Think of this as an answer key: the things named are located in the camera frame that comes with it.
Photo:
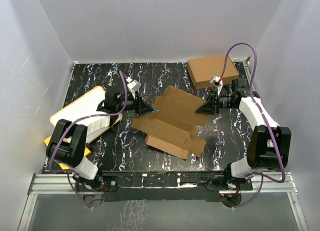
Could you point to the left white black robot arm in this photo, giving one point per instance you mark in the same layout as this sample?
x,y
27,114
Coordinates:
x,y
73,155

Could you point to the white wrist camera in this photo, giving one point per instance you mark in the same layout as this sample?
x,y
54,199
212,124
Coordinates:
x,y
217,83
133,87

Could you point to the closed brown cardboard box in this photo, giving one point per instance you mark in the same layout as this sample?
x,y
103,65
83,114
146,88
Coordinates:
x,y
201,70

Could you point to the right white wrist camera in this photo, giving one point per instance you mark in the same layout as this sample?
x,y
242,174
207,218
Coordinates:
x,y
217,83

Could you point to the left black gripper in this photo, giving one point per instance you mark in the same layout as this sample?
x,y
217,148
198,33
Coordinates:
x,y
140,107

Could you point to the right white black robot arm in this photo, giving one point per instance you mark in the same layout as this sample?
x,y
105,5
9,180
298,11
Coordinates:
x,y
268,150

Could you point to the yellow flat board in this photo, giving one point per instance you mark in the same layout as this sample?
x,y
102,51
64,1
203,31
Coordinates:
x,y
66,141

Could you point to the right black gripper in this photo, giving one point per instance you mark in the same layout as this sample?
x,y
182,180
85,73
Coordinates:
x,y
209,107

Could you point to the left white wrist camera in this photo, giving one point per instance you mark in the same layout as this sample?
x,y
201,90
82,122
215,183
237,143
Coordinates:
x,y
133,87

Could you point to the aluminium frame rail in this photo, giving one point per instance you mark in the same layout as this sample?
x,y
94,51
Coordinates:
x,y
57,184

